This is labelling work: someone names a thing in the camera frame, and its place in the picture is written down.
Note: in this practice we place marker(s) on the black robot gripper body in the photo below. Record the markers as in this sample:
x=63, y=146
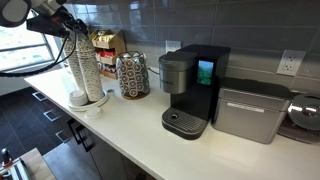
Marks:
x=60, y=24

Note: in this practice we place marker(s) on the white lid stack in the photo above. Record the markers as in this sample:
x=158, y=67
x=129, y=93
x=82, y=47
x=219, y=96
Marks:
x=93, y=113
x=78, y=98

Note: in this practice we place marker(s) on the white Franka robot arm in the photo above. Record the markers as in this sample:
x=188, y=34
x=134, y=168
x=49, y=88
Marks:
x=14, y=13

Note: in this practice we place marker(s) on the left patterned paper cup stack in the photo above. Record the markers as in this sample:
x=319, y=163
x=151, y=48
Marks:
x=70, y=51

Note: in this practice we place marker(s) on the patterned paper cup stack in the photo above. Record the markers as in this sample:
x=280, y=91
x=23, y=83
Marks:
x=89, y=67
x=70, y=51

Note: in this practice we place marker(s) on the right patterned paper cup stack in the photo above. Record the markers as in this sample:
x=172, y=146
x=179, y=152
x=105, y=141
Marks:
x=89, y=67

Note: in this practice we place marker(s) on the white lid stack on tray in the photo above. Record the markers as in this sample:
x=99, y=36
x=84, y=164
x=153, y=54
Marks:
x=78, y=98

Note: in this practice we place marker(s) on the black Keurig coffee maker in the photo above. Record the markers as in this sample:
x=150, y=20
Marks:
x=191, y=75

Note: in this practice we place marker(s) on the wooden condiment organizer rack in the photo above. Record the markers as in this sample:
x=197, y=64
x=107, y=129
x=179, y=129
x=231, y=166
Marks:
x=108, y=44

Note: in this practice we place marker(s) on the silver countertop appliance box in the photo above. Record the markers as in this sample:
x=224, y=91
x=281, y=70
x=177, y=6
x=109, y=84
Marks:
x=251, y=109

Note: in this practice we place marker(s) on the round silver lidded appliance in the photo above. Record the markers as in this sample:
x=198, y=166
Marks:
x=302, y=122

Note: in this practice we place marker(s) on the black cabinet door handle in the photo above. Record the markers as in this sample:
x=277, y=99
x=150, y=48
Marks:
x=81, y=134

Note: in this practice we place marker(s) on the white wall outlet left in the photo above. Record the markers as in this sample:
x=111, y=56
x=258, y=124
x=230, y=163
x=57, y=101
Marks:
x=172, y=46

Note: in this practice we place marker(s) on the white wall outlet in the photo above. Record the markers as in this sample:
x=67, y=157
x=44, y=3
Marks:
x=172, y=46
x=290, y=62

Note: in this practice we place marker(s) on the white wall outlet right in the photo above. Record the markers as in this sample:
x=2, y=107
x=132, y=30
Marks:
x=290, y=62

